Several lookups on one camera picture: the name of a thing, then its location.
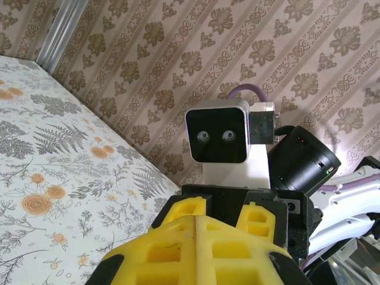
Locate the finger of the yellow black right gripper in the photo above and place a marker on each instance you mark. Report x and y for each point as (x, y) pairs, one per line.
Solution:
(261, 222)
(187, 202)

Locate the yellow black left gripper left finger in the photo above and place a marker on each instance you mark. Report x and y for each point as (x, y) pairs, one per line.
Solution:
(154, 261)

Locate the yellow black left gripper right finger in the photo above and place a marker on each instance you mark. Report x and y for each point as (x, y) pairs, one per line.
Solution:
(237, 261)

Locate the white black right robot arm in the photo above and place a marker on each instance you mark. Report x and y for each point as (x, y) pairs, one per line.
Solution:
(350, 207)

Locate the floral tablecloth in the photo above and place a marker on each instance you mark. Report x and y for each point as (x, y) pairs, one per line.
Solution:
(59, 163)

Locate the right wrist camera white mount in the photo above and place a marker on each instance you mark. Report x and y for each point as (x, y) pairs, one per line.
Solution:
(216, 133)

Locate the aluminium frame post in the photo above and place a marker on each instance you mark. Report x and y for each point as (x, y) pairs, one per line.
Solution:
(59, 32)

